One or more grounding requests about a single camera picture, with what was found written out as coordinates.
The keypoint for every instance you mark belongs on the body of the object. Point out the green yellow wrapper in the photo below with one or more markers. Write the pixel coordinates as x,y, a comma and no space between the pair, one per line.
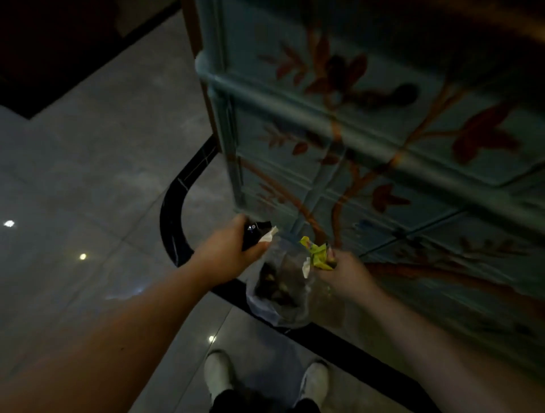
317,255

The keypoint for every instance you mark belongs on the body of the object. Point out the person's white right shoe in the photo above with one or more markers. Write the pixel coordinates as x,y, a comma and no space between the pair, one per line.
315,383

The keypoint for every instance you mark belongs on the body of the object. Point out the person's white shoe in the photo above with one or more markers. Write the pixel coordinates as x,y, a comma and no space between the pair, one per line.
315,383
219,374

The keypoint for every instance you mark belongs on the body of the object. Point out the person's right forearm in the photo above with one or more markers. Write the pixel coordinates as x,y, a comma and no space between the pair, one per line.
426,353

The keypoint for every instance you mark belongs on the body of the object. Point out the person's left forearm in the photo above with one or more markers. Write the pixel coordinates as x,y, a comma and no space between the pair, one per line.
106,353

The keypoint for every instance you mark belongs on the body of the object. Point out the blue painted cabinet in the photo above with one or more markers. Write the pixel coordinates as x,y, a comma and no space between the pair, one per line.
383,127

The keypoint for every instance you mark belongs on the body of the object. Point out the person's left hand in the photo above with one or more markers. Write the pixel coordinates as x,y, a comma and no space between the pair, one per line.
221,255

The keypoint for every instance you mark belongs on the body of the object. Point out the clear plastic trash bag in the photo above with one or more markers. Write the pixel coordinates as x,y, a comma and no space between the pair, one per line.
281,298

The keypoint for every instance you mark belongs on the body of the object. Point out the person's white left shoe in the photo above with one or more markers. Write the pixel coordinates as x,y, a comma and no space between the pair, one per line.
219,374

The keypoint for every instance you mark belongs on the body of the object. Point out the small dark shiny object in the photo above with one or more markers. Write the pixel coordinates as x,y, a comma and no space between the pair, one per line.
253,234

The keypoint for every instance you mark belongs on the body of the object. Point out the white tissue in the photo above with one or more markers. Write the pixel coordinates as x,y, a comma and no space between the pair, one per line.
270,235

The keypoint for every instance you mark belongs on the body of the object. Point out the person's right hand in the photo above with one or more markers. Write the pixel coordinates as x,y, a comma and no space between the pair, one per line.
349,276

